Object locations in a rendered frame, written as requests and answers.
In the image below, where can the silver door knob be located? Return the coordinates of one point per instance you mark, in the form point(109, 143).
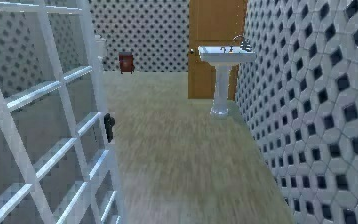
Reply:
point(191, 51)

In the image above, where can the dark red bin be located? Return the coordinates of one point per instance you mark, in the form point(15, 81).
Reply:
point(126, 62)

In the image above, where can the grey sink faucet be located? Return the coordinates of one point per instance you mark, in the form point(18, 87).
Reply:
point(244, 42)

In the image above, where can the white glass-pane door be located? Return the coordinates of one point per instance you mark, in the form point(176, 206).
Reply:
point(92, 73)

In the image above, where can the brown wooden door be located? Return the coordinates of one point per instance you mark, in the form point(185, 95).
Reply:
point(213, 23)

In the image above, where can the white pedestal sink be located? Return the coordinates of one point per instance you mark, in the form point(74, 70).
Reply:
point(222, 80)

